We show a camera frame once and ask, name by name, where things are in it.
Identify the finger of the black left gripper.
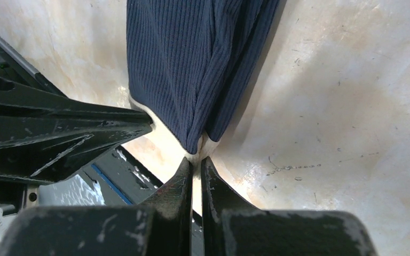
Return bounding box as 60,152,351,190
0,116,152,185
0,77,152,124

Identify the navy underwear cream waistband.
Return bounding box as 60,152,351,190
126,1,280,156

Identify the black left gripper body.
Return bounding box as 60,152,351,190
0,177,39,216

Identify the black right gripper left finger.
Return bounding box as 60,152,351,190
0,159,193,255

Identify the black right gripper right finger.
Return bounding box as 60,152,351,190
201,158,377,255

